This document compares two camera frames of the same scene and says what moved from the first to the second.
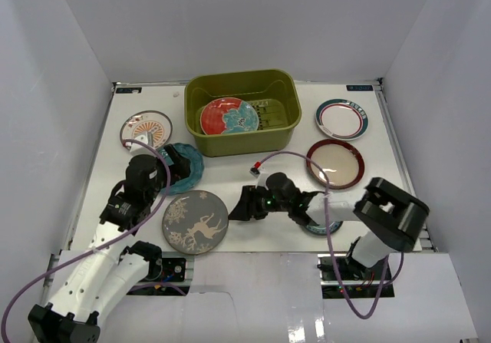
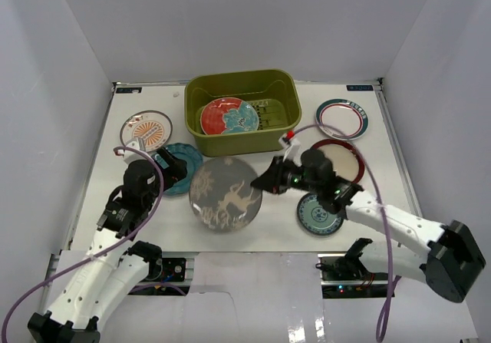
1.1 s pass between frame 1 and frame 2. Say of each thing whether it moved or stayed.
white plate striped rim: stayed
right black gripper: moved
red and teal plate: stayed
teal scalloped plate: stayed
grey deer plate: moved
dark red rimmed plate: stayed
